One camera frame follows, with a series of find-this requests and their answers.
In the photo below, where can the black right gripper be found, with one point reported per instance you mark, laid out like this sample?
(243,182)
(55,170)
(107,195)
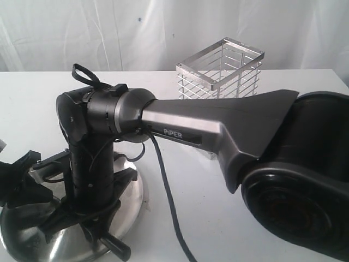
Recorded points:
(92,175)

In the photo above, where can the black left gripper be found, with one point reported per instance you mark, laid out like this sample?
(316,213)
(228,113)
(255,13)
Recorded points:
(28,191)

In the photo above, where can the black kitchen knife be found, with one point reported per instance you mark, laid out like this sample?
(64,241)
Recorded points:
(116,246)

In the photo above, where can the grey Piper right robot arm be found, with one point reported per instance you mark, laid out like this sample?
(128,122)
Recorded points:
(287,153)

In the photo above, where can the round stainless steel plate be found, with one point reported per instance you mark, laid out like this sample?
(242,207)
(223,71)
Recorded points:
(22,239)

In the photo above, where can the white backdrop curtain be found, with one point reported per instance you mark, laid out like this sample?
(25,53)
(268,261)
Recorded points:
(155,35)

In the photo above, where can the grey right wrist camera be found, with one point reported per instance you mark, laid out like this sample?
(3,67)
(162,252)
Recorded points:
(52,169)

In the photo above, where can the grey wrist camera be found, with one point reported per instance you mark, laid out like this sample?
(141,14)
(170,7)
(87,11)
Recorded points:
(2,145)
(52,169)

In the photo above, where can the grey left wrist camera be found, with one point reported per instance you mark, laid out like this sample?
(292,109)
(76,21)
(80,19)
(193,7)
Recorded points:
(2,145)

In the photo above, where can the wire metal utensil holder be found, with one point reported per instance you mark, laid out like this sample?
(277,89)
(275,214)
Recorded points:
(225,69)

